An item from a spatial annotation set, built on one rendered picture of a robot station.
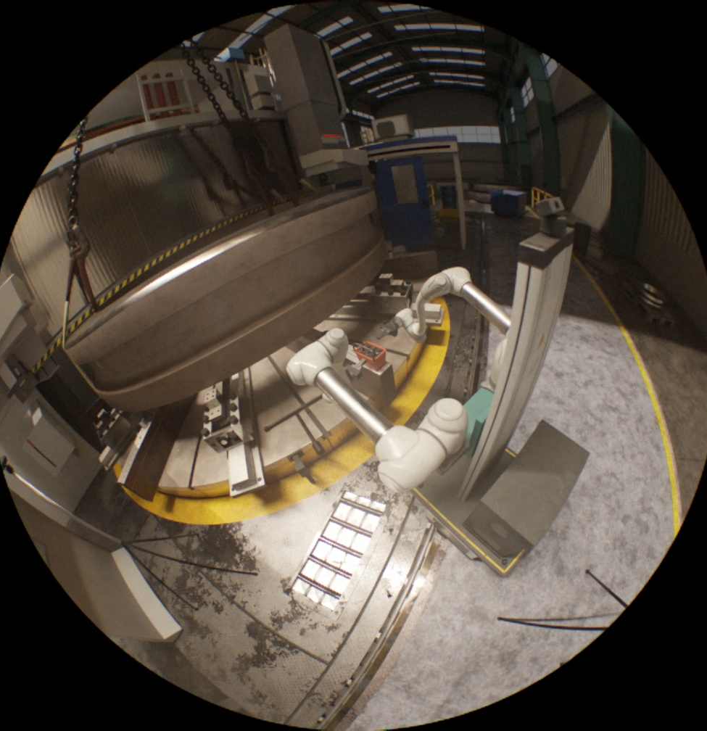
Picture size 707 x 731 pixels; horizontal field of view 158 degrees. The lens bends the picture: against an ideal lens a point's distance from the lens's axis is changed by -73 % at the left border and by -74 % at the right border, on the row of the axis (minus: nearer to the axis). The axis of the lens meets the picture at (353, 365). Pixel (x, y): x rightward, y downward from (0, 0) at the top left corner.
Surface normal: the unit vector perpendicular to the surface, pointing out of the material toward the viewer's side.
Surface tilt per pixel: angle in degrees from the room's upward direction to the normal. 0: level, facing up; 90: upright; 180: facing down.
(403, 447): 10
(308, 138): 90
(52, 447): 90
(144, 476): 90
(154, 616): 37
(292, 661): 0
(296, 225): 90
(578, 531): 0
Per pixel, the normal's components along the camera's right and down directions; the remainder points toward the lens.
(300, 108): -0.42, 0.67
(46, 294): 0.90, 0.13
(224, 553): -0.21, -0.73
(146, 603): 0.09, -0.98
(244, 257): 0.58, 0.44
